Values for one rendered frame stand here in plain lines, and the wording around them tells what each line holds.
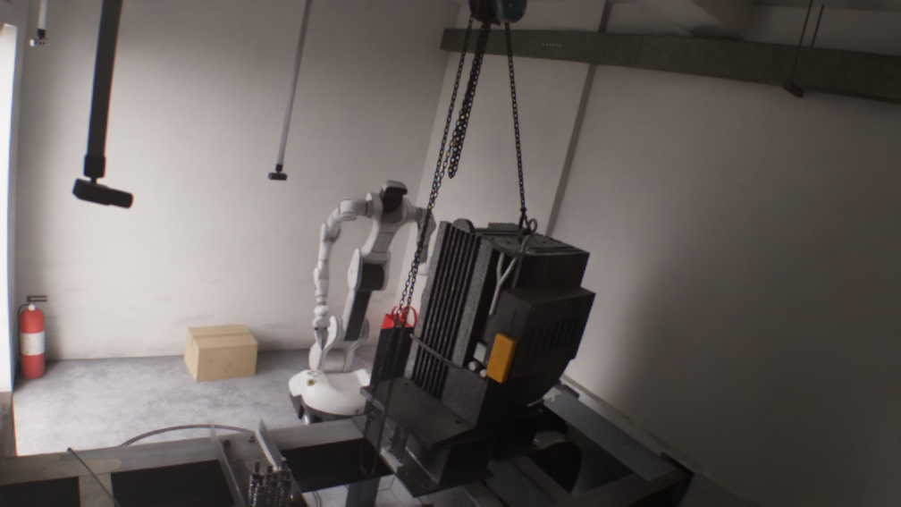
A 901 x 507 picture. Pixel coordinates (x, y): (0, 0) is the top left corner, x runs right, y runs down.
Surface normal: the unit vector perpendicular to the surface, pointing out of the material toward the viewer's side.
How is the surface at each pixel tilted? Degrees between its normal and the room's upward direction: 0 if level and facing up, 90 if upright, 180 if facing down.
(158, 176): 90
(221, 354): 90
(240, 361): 90
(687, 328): 90
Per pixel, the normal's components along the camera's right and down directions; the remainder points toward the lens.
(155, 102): 0.55, 0.33
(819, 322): -0.80, -0.04
